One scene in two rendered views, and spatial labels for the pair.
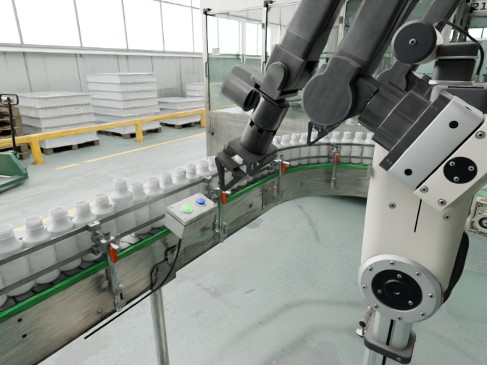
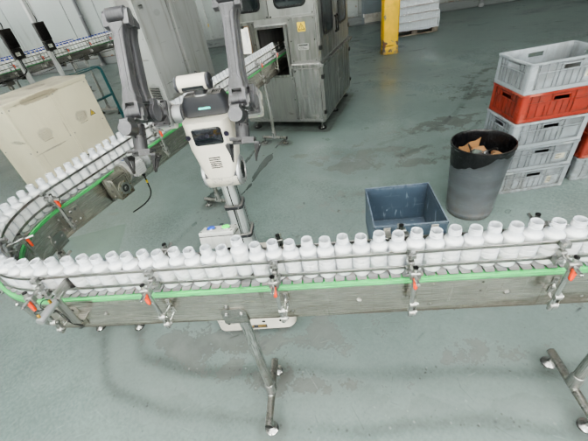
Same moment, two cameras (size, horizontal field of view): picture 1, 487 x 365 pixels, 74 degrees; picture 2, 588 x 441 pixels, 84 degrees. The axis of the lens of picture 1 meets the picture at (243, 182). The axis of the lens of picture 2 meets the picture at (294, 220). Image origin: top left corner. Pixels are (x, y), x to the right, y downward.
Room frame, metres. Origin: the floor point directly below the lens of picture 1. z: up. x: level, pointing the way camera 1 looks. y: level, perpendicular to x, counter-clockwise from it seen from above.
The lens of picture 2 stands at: (1.07, 1.21, 1.88)
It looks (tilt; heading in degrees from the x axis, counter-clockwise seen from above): 38 degrees down; 244
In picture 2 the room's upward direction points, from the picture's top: 10 degrees counter-clockwise
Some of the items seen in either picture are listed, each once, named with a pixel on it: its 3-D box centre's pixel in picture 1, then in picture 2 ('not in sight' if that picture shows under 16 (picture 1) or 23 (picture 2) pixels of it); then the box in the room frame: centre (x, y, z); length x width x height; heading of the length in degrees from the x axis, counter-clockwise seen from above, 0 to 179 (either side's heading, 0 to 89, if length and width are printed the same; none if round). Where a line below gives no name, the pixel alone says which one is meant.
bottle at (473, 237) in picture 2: not in sight; (471, 246); (0.24, 0.81, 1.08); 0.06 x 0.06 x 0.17
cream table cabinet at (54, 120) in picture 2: not in sight; (58, 136); (1.66, -3.93, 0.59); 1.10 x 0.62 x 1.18; 37
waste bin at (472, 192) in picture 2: not in sight; (475, 177); (-1.26, -0.04, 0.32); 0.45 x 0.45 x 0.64
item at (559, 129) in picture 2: not in sight; (532, 122); (-1.94, -0.04, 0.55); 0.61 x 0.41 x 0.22; 152
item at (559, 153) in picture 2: not in sight; (525, 147); (-1.94, -0.04, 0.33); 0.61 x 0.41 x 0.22; 151
